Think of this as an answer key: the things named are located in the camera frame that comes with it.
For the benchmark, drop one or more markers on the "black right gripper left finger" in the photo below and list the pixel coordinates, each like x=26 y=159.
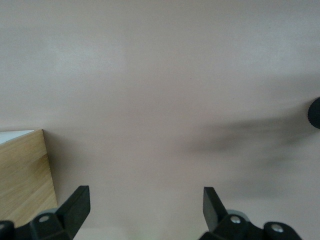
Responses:
x=72 y=212

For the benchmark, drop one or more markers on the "wooden drawer cabinet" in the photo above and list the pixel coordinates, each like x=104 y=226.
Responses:
x=22 y=175

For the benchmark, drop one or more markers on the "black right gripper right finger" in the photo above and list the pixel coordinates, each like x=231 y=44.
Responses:
x=215 y=215

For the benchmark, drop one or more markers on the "black cylindrical object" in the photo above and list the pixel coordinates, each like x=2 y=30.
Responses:
x=315 y=112

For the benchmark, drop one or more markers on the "brown paper table cover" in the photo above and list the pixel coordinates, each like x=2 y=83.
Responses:
x=160 y=75

